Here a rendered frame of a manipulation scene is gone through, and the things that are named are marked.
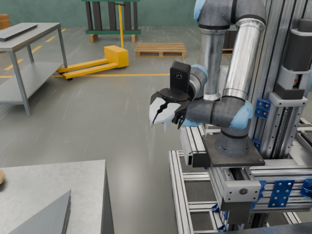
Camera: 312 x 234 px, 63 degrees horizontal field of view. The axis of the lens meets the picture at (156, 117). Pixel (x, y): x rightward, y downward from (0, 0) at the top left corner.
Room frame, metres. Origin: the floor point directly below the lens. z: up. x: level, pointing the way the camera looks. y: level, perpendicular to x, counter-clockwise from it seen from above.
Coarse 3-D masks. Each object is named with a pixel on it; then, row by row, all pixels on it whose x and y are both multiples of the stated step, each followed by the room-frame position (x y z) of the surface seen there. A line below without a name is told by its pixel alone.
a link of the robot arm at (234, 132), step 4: (248, 104) 0.93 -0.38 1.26; (252, 108) 0.92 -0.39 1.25; (252, 112) 0.91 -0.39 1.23; (252, 116) 0.92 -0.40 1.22; (248, 120) 0.89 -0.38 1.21; (248, 124) 0.90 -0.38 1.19; (224, 128) 0.92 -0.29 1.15; (228, 128) 0.90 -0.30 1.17; (232, 128) 0.89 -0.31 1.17; (248, 128) 0.90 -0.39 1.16; (228, 132) 0.90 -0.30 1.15; (232, 132) 0.89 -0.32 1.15; (236, 132) 0.89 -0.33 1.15; (240, 132) 0.89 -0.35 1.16; (244, 132) 0.89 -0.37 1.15
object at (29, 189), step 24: (0, 168) 0.79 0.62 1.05; (24, 168) 0.79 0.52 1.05; (48, 168) 0.79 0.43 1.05; (72, 168) 0.79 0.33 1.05; (96, 168) 0.79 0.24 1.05; (0, 192) 0.66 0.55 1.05; (24, 192) 0.66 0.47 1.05; (48, 192) 0.66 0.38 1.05; (72, 192) 0.66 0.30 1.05; (96, 192) 0.66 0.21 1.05; (0, 216) 0.55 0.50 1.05; (24, 216) 0.55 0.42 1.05; (72, 216) 0.55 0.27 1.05; (96, 216) 0.55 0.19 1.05
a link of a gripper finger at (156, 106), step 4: (156, 100) 0.54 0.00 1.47; (160, 100) 0.55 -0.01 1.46; (152, 104) 0.52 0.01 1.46; (156, 104) 0.52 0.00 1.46; (160, 104) 0.53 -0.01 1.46; (164, 104) 0.54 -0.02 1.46; (152, 108) 0.51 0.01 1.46; (156, 108) 0.51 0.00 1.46; (160, 108) 0.52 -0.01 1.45; (152, 112) 0.49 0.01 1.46; (156, 112) 0.49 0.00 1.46; (152, 116) 0.48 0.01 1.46; (152, 120) 0.47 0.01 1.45; (152, 124) 0.52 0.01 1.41
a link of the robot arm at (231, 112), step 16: (240, 0) 0.91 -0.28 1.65; (256, 0) 0.91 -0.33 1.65; (240, 16) 0.90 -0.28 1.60; (256, 16) 0.87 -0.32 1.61; (240, 32) 0.86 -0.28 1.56; (256, 32) 0.85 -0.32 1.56; (240, 48) 0.81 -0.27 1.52; (256, 48) 0.82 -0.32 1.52; (240, 64) 0.78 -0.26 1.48; (240, 80) 0.74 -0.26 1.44; (224, 96) 0.73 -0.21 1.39; (240, 96) 0.71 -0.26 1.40; (224, 112) 0.68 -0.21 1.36; (240, 112) 0.67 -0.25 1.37; (240, 128) 0.66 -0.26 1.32
